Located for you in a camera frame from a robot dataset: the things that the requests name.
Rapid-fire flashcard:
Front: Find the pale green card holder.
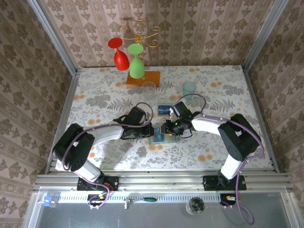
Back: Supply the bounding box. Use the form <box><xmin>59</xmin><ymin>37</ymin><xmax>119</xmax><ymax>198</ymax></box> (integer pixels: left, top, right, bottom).
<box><xmin>148</xmin><ymin>127</ymin><xmax>179</xmax><ymax>146</ymax></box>

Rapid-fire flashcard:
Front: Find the clear glass cup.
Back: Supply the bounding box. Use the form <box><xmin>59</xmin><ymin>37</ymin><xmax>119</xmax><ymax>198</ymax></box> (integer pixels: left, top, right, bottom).
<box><xmin>142</xmin><ymin>81</ymin><xmax>158</xmax><ymax>99</ymax></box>

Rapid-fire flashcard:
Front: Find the teal plastic cup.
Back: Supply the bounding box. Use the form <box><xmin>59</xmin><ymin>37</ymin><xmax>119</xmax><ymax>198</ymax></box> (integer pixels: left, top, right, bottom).
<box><xmin>182</xmin><ymin>81</ymin><xmax>198</xmax><ymax>101</ymax></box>

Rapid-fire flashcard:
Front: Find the orange wooden rack base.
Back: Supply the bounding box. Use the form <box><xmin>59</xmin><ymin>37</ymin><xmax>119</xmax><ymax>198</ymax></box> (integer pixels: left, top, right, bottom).
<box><xmin>125</xmin><ymin>70</ymin><xmax>161</xmax><ymax>88</ymax></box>

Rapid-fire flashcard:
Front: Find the green wine glass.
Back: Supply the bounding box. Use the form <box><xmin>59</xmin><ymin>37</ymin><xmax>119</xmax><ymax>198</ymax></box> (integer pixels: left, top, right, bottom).
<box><xmin>127</xmin><ymin>43</ymin><xmax>145</xmax><ymax>79</ymax></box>

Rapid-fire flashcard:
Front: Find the red wine glass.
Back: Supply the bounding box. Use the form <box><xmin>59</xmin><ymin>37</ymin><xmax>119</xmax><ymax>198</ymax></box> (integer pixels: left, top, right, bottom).
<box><xmin>107</xmin><ymin>37</ymin><xmax>130</xmax><ymax>71</ymax></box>

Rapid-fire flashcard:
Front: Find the clear glass jar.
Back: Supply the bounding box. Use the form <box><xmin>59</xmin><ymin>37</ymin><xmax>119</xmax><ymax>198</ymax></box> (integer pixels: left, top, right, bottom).
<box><xmin>185</xmin><ymin>196</ymin><xmax>206</xmax><ymax>216</ymax></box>

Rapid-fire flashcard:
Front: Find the black connector board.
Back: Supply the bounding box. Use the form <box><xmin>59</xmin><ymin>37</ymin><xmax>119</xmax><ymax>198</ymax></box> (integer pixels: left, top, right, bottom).
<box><xmin>87</xmin><ymin>193</ymin><xmax>108</xmax><ymax>210</ymax></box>
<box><xmin>219</xmin><ymin>193</ymin><xmax>238</xmax><ymax>208</ymax></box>

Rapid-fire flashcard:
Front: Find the grey metal shelf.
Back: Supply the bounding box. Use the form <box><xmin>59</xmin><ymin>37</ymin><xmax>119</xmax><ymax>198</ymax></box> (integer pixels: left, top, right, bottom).
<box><xmin>22</xmin><ymin>186</ymin><xmax>304</xmax><ymax>228</ymax></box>

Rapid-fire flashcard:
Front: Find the small blue plastic block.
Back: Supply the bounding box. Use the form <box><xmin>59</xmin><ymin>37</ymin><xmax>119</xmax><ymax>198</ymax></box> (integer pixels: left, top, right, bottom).
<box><xmin>43</xmin><ymin>195</ymin><xmax>59</xmax><ymax>208</ymax></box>

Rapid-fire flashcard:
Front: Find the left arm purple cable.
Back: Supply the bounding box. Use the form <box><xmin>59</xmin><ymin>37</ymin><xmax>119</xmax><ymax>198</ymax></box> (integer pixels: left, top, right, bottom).
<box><xmin>62</xmin><ymin>102</ymin><xmax>154</xmax><ymax>210</ymax></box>

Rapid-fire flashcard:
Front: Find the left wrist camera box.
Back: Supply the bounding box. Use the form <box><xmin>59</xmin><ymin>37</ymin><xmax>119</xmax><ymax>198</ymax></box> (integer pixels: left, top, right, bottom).
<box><xmin>127</xmin><ymin>106</ymin><xmax>147</xmax><ymax>125</ymax></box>

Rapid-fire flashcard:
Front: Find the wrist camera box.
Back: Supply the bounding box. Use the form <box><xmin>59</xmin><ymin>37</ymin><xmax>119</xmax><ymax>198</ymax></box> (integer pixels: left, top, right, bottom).
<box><xmin>170</xmin><ymin>101</ymin><xmax>191</xmax><ymax>120</ymax></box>
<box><xmin>127</xmin><ymin>106</ymin><xmax>147</xmax><ymax>125</ymax></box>

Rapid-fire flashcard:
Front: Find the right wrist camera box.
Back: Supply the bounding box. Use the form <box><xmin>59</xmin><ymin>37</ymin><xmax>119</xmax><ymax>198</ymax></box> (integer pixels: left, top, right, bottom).
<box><xmin>170</xmin><ymin>101</ymin><xmax>191</xmax><ymax>120</ymax></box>

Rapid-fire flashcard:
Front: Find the aluminium frame rail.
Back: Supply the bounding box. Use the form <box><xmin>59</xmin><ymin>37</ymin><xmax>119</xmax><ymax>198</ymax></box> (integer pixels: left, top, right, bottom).
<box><xmin>33</xmin><ymin>172</ymin><xmax>295</xmax><ymax>192</ymax></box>

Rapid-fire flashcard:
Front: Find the white slotted cable duct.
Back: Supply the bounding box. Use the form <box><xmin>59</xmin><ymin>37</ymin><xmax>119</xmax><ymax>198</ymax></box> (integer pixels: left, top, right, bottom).
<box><xmin>58</xmin><ymin>194</ymin><xmax>221</xmax><ymax>204</ymax></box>

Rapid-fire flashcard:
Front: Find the ratchet wrench green handle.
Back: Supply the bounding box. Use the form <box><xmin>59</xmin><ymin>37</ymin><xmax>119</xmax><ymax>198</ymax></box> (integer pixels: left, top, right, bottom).
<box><xmin>123</xmin><ymin>197</ymin><xmax>158</xmax><ymax>210</ymax></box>

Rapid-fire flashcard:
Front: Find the aluminium side rail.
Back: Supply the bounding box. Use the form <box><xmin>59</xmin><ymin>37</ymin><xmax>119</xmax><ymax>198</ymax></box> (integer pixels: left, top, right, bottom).
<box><xmin>44</xmin><ymin>68</ymin><xmax>81</xmax><ymax>173</ymax></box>
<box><xmin>240</xmin><ymin>65</ymin><xmax>281</xmax><ymax>173</ymax></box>

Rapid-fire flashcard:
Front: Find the gold wire glass rack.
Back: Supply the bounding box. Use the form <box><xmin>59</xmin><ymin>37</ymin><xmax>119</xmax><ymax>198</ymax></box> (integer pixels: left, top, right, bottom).
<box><xmin>119</xmin><ymin>19</ymin><xmax>162</xmax><ymax>49</ymax></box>

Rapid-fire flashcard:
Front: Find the aluminium frame post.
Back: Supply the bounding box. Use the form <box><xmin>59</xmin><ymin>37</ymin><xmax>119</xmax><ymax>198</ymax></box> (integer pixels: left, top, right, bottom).
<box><xmin>241</xmin><ymin>0</ymin><xmax>289</xmax><ymax>69</ymax></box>
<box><xmin>27</xmin><ymin>0</ymin><xmax>79</xmax><ymax>75</ymax></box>

